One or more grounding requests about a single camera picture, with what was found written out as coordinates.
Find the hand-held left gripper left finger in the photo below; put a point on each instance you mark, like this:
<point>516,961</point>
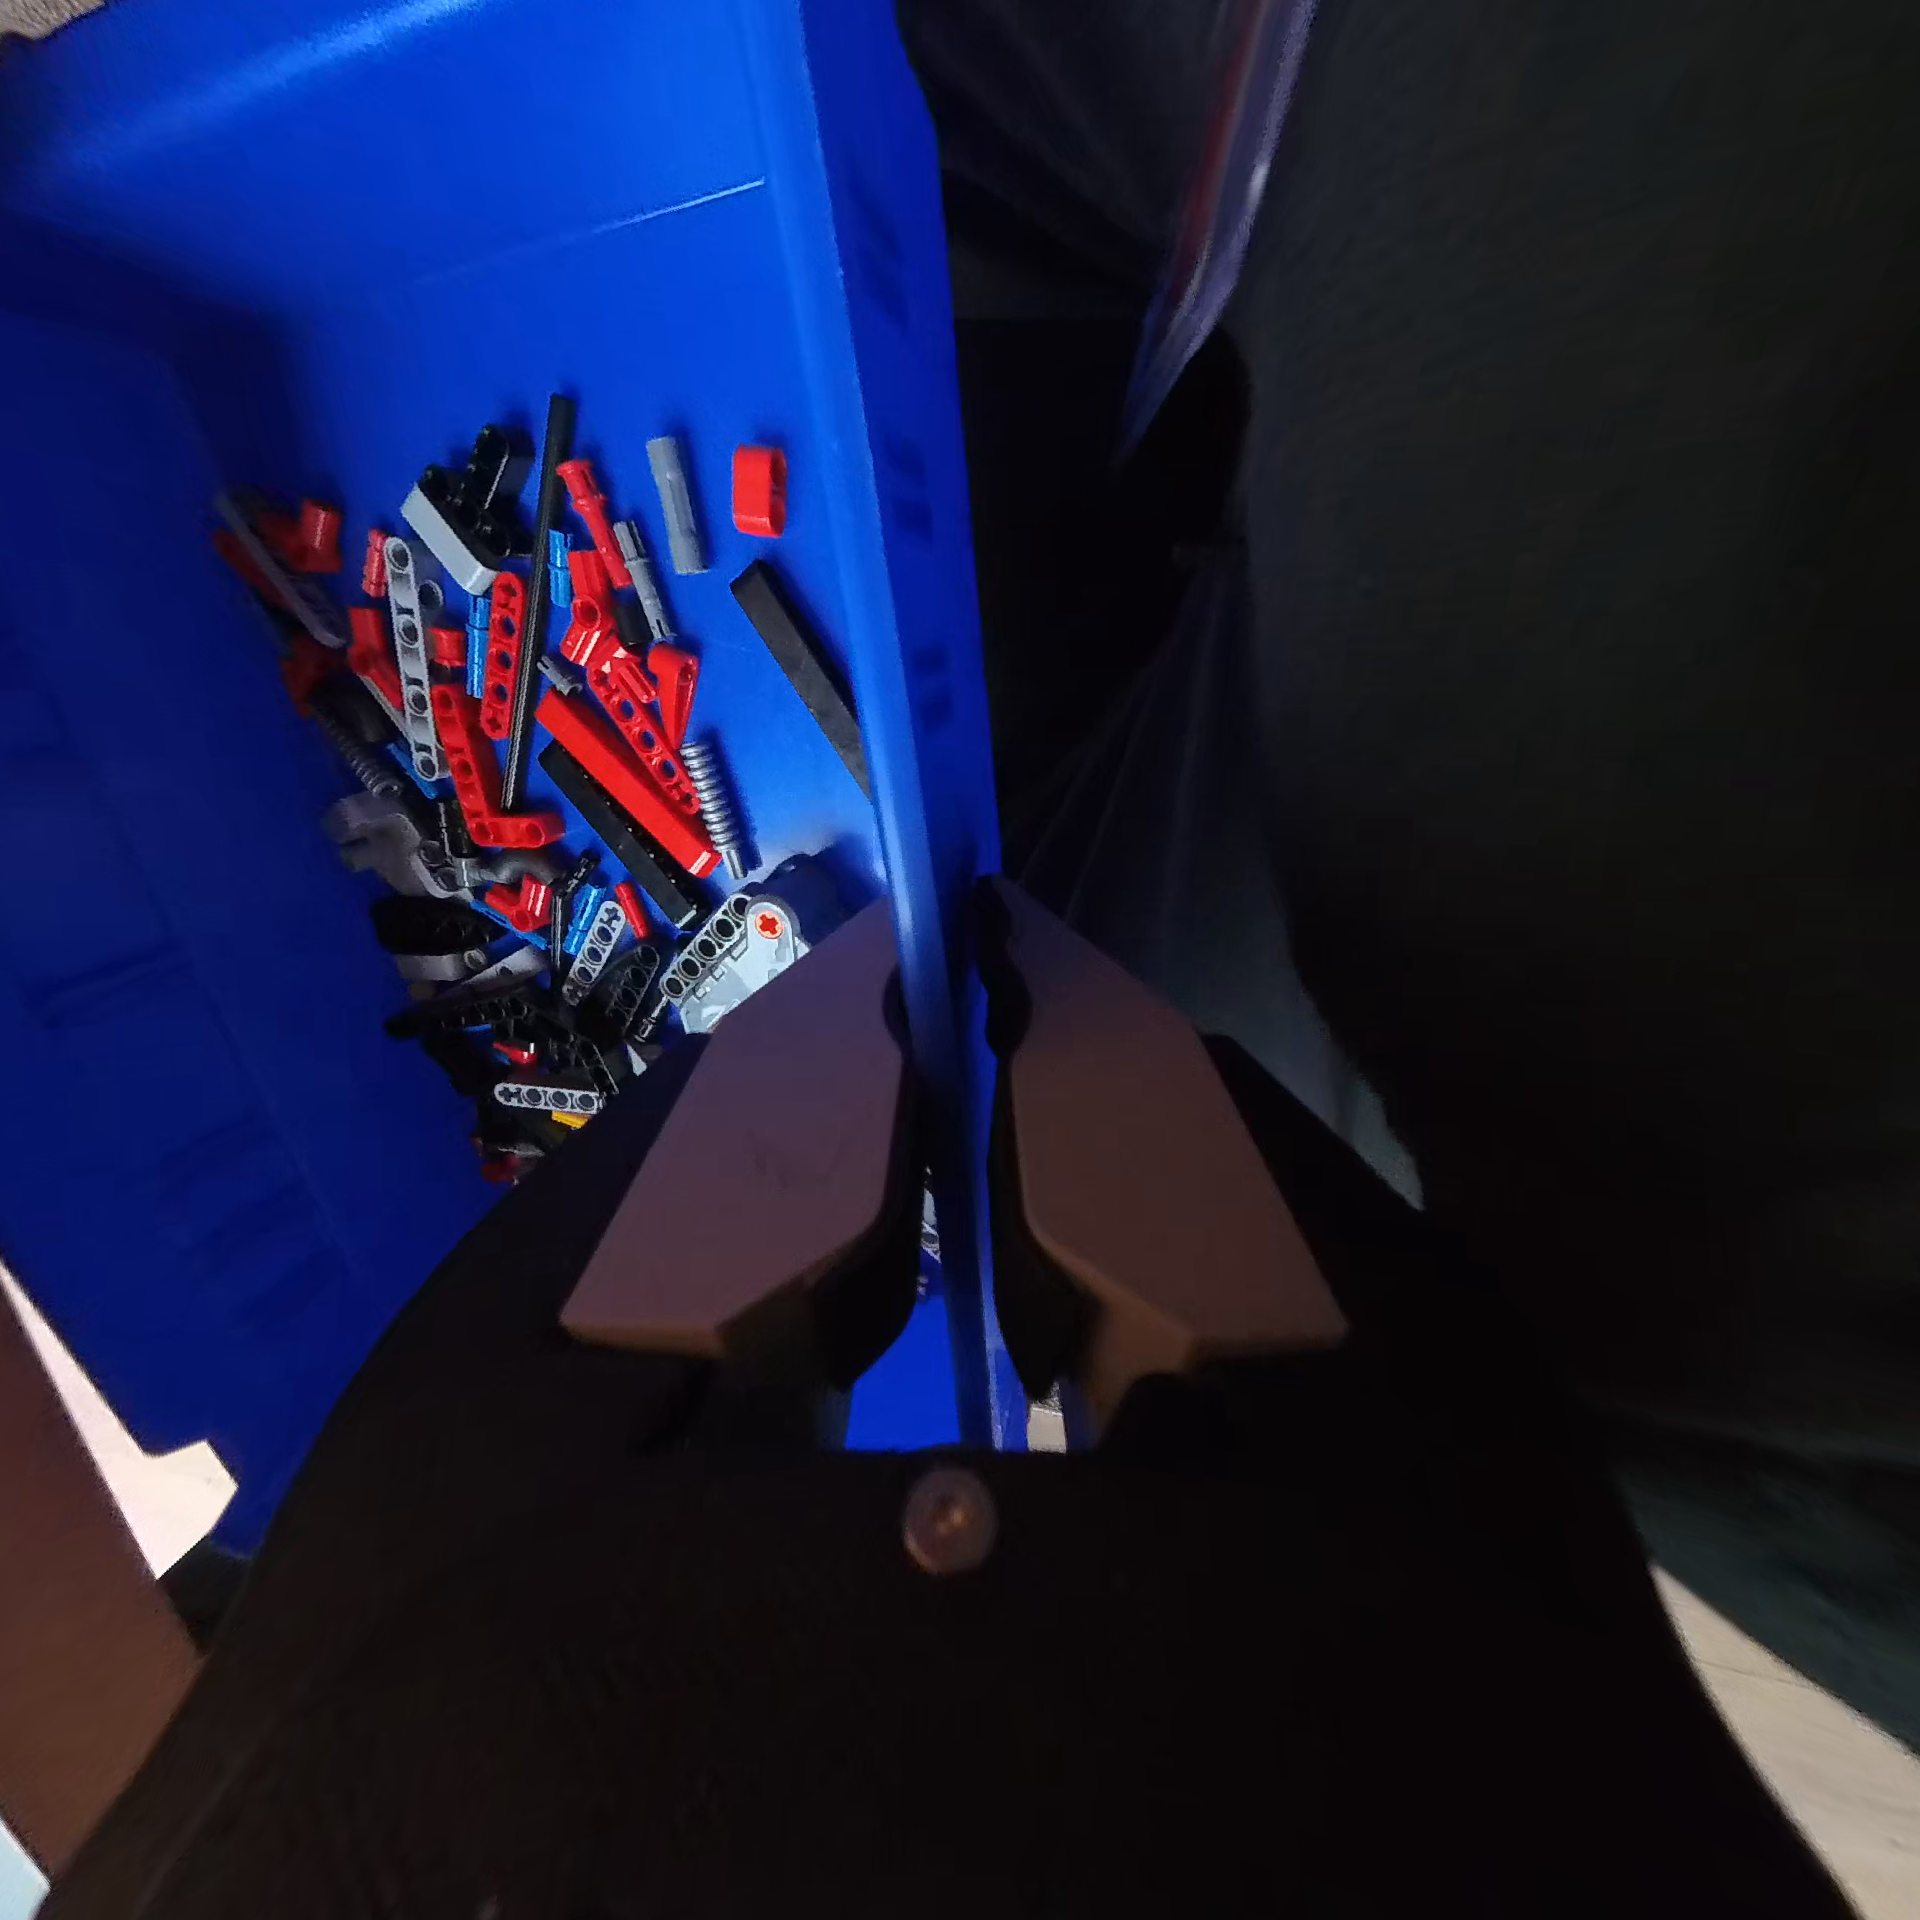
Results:
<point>749,1141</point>

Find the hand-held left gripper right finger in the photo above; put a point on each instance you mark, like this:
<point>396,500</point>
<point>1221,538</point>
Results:
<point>1141,1170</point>

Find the blue plastic bin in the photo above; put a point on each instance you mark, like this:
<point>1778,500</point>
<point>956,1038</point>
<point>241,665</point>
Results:
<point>449,222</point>

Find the black flat lego plate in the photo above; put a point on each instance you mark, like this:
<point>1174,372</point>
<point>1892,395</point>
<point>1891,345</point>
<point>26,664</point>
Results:
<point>804,665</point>

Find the pile of mixed lego pieces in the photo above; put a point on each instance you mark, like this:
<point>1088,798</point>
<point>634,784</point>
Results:
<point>496,720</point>

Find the grey lego connector tube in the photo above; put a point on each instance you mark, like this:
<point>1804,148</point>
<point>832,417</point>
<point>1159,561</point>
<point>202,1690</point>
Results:
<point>678,504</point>

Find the small red rounded lego brick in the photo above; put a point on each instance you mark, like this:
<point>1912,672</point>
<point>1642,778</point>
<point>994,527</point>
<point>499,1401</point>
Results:
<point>761,488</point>

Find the dark cloth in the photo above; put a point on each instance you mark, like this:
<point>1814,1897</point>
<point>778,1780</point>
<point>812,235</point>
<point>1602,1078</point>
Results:
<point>1575,601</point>

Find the clear plastic bag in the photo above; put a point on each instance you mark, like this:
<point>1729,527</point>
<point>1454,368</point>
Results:
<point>1202,222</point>

